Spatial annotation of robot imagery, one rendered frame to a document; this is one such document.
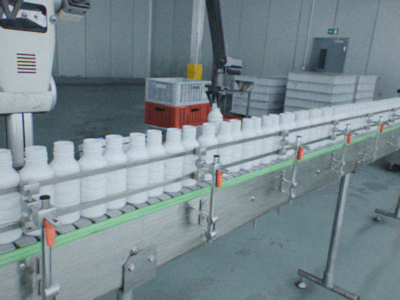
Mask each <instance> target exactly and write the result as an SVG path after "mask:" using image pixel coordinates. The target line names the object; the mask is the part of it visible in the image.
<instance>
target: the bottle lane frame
mask: <svg viewBox="0 0 400 300"><path fill-rule="evenodd" d="M399 129H400V125H397V126H393V127H390V128H387V129H384V130H383V133H381V132H380V135H379V138H378V142H377V151H376V159H375V160H377V159H379V158H382V157H384V156H386V155H388V154H390V153H392V152H394V151H395V148H394V146H392V145H390V139H392V141H391V144H394V145H396V139H393V138H392V137H391V133H392V132H393V135H392V136H393V137H394V138H398V132H399ZM375 136H376V132H374V133H371V134H368V135H365V136H362V137H358V138H356V139H352V140H351V142H350V144H348V142H347V144H346V152H345V155H344V162H345V165H344V166H343V170H342V171H343V173H344V174H343V175H342V176H341V177H343V176H345V175H347V174H349V173H351V172H353V171H355V168H356V162H357V159H358V157H359V156H362V155H364V162H363V165H362V166H365V165H367V164H369V163H371V160H370V157H369V156H366V155H365V149H366V148H367V153H366V154H367V155H370V156H372V149H370V148H368V147H367V146H366V143H367V141H369V143H368V146H369V147H371V148H373V146H374V140H375ZM342 146H343V142H342V143H339V144H337V145H334V146H329V147H327V148H325V149H322V150H318V151H314V152H311V153H309V154H306V155H303V156H302V160H301V161H300V160H299V159H298V164H297V171H296V179H295V181H296V182H297V186H296V187H295V192H294V193H295V194H296V197H295V198H294V199H293V200H295V199H297V198H300V197H301V196H303V195H305V194H307V193H310V192H311V191H313V190H315V189H317V188H320V187H321V186H325V185H327V184H329V183H331V182H333V181H335V180H337V175H336V173H337V172H336V171H332V169H330V167H331V162H333V163H334V164H333V167H332V168H333V169H334V170H337V171H338V168H339V166H338V162H334V161H333V159H332V156H333V153H335V156H334V159H335V160H337V161H340V157H341V151H342ZM293 160H294V158H292V159H290V160H288V161H283V162H281V163H277V164H275V165H272V166H269V167H265V168H263V169H258V170H254V171H252V172H247V173H246V174H243V175H242V174H240V176H236V177H233V178H231V179H226V180H225V181H222V185H221V188H218V187H217V193H216V207H215V214H216V215H217V216H218V221H217V222H216V232H217V236H216V237H214V238H213V239H212V240H215V239H217V238H220V237H221V236H223V235H225V234H227V233H230V232H231V231H233V230H235V229H237V228H240V227H241V226H244V225H246V224H248V223H250V222H252V221H254V220H256V219H258V218H260V217H262V216H264V215H266V214H267V213H270V212H271V211H273V210H275V209H277V208H280V207H281V206H283V205H285V204H287V203H288V199H287V194H286V193H284V192H282V190H281V189H280V188H281V182H282V181H284V188H283V189H284V191H287V192H289V186H288V183H289V182H287V181H285V180H284V179H283V178H282V175H283V171H284V170H286V174H285V178H286V179H287V180H291V173H292V168H293ZM375 160H374V161H375ZM210 193H211V185H209V186H206V187H200V189H197V190H195V191H193V190H191V192H188V193H186V194H183V193H181V195H180V196H176V197H171V198H170V199H167V200H165V201H161V200H159V202H157V203H155V204H147V206H146V207H143V208H141V209H138V208H136V210H134V211H131V212H127V213H124V212H122V214H121V215H119V216H116V217H108V216H107V219H106V220H103V221H100V222H92V221H91V222H92V224H91V225H88V226H85V227H81V228H78V227H76V226H75V230H73V231H69V232H65V233H63V234H60V233H58V232H56V233H57V235H56V236H55V241H54V246H53V247H51V257H52V270H51V279H52V281H55V282H56V284H59V285H60V290H59V294H58V295H57V300H98V299H100V298H101V297H103V296H105V295H107V294H109V293H111V292H113V291H115V290H117V289H119V288H121V287H123V265H124V263H125V262H126V260H127V258H128V257H129V256H130V255H132V254H134V253H136V252H138V251H141V250H143V249H146V248H148V247H149V246H153V247H154V248H155V249H156V250H157V264H156V269H158V268H160V267H162V266H164V265H166V264H168V263H170V262H172V261H174V260H176V259H178V258H180V257H182V256H184V255H186V254H188V253H190V252H192V251H193V250H195V249H197V248H200V247H201V246H203V245H205V244H207V242H206V237H205V232H206V231H207V230H205V229H203V228H202V227H201V225H200V224H199V215H200V214H203V212H202V210H200V205H201V200H202V199H206V205H205V209H204V210H205V212H207V213H209V201H210ZM15 247H16V248H15V250H12V251H8V252H5V253H4V254H0V300H43V299H42V297H41V296H40V295H39V280H41V279H42V277H41V274H39V265H38V259H40V258H41V240H39V239H37V243H34V244H30V245H27V246H24V247H19V246H17V245H15Z"/></svg>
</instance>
